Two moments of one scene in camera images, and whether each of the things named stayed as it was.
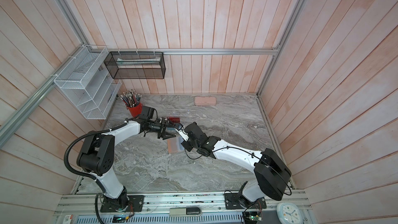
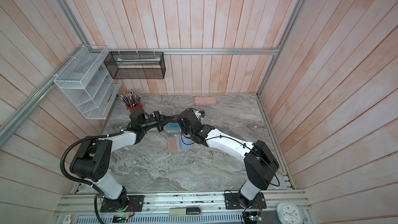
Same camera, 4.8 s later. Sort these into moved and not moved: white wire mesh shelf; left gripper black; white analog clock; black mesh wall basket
Moved: left gripper black
Not moved: white wire mesh shelf; black mesh wall basket; white analog clock
